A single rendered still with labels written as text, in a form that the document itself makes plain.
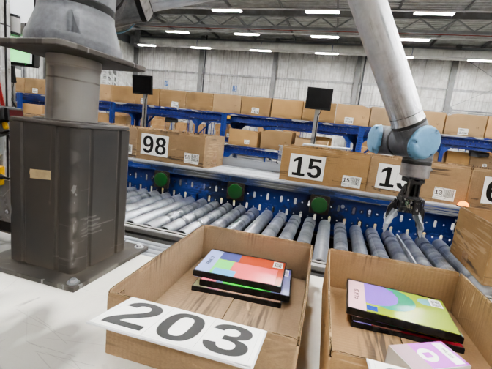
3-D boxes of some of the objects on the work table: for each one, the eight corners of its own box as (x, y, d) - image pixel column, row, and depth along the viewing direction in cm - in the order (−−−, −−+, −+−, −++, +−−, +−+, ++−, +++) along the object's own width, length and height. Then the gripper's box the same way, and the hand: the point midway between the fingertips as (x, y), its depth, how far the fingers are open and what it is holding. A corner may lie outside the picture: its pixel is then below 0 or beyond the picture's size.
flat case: (280, 293, 65) (281, 287, 64) (192, 276, 68) (192, 269, 68) (286, 267, 78) (287, 261, 77) (211, 253, 81) (212, 247, 81)
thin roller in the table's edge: (107, 236, 99) (107, 230, 98) (189, 255, 91) (190, 249, 91) (102, 239, 97) (102, 232, 96) (187, 258, 90) (187, 251, 89)
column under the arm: (73, 293, 63) (76, 122, 57) (-25, 264, 69) (-31, 109, 64) (148, 250, 87) (155, 127, 82) (70, 232, 94) (72, 118, 88)
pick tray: (315, 421, 40) (327, 350, 39) (321, 286, 77) (327, 247, 75) (586, 504, 34) (615, 424, 32) (452, 314, 71) (461, 271, 69)
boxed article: (383, 370, 50) (388, 344, 49) (435, 365, 52) (441, 340, 52) (408, 400, 45) (414, 371, 44) (465, 392, 47) (471, 365, 46)
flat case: (288, 303, 64) (290, 296, 64) (198, 285, 67) (199, 279, 67) (291, 274, 77) (292, 269, 77) (216, 261, 80) (216, 255, 80)
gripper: (389, 176, 105) (378, 236, 108) (446, 183, 101) (433, 245, 104) (385, 173, 113) (375, 229, 116) (437, 180, 109) (425, 238, 112)
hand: (400, 233), depth 113 cm, fingers open, 10 cm apart
